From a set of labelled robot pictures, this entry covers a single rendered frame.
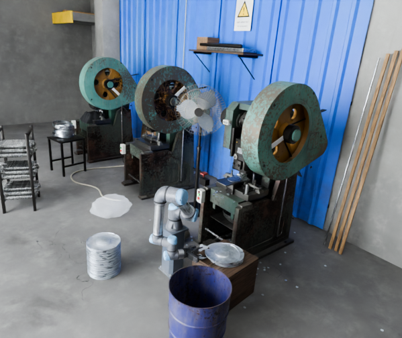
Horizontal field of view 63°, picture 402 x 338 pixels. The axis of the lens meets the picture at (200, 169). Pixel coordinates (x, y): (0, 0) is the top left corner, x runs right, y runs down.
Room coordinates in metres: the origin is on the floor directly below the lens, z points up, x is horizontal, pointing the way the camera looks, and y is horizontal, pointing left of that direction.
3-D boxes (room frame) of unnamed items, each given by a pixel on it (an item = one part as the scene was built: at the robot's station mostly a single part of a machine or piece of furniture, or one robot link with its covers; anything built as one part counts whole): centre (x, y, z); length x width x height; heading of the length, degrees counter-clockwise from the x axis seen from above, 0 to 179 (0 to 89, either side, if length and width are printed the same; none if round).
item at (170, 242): (2.17, 0.19, 0.52); 0.11 x 0.08 x 0.11; 72
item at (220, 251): (2.28, -0.23, 0.40); 0.29 x 0.29 x 0.01
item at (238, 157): (3.00, -0.39, 1.04); 0.17 x 0.15 x 0.30; 130
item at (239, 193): (3.03, -0.43, 0.68); 0.45 x 0.30 x 0.06; 40
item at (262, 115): (2.84, -0.72, 1.33); 1.03 x 0.28 x 0.82; 130
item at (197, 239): (3.32, -0.36, 0.45); 0.92 x 0.12 x 0.90; 130
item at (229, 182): (2.91, -0.29, 0.72); 0.25 x 0.14 x 0.14; 130
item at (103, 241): (2.46, 0.80, 0.30); 0.29 x 0.29 x 0.01
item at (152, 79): (4.58, 0.42, 0.87); 1.53 x 0.99 x 1.74; 128
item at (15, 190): (3.59, 2.16, 0.47); 0.46 x 0.43 x 0.95; 110
